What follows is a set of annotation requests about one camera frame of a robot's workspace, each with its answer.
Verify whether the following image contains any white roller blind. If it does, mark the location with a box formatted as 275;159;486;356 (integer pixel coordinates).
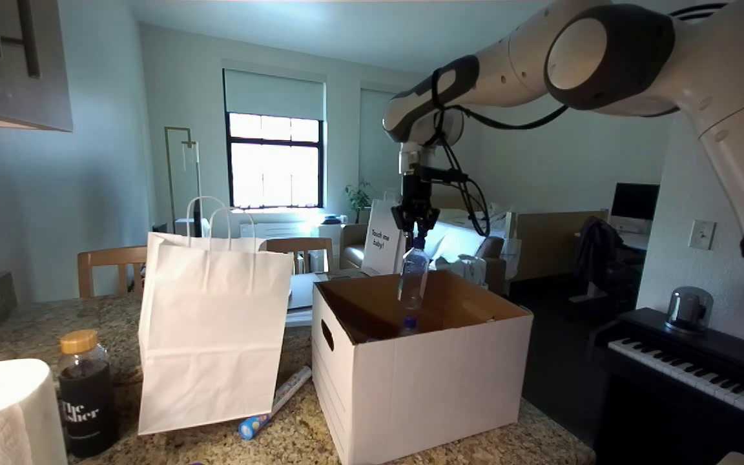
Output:
222;68;327;124

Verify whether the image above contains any thin metal frame stand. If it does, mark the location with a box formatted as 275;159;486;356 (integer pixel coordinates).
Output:
161;124;203;237

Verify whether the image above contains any black office chair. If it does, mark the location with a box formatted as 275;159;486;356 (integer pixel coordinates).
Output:
576;216;648;305

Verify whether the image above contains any white bag with black text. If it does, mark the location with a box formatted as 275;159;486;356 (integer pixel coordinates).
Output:
362;202;407;278

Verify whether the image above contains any white paper towel roll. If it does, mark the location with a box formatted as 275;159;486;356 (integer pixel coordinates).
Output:
0;356;70;465

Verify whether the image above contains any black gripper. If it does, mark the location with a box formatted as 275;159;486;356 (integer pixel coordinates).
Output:
390;180;438;252

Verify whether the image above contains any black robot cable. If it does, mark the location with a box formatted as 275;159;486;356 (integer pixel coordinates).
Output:
426;55;572;241

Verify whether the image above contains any black digital piano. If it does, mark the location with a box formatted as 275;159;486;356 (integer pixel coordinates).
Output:
589;308;744;465

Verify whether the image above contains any silver round speaker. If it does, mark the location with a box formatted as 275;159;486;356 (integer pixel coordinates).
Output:
664;283;716;334

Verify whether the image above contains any pale covered window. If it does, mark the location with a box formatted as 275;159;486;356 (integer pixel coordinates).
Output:
357;87;413;203

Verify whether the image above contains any white bedding pile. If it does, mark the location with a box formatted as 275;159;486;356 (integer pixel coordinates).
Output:
426;203;510;291

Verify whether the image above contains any green potted plant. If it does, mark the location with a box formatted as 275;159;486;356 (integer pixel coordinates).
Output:
342;180;375;228

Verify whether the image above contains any white radiator cover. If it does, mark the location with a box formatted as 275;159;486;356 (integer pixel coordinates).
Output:
207;207;342;242

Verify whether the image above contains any silver desktop computer monitor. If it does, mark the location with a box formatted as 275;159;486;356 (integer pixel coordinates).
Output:
608;180;661;230

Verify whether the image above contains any white wall outlet plate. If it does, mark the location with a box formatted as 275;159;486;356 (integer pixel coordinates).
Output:
686;216;718;252

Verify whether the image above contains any black framed window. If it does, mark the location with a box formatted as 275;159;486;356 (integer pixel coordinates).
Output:
223;110;324;211

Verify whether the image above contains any white paper shopping bag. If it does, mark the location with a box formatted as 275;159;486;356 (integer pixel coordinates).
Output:
134;194;296;436

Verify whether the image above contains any dark jar with tan lid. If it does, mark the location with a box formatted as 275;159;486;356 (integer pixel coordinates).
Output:
53;328;123;459

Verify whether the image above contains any white cardboard storage box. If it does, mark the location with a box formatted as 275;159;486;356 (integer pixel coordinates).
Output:
310;268;536;465

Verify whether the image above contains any wooden desk panel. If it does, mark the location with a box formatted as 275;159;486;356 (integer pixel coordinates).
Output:
509;207;608;282

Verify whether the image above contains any wooden upper kitchen cabinet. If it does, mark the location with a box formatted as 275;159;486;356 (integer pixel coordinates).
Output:
0;0;74;133

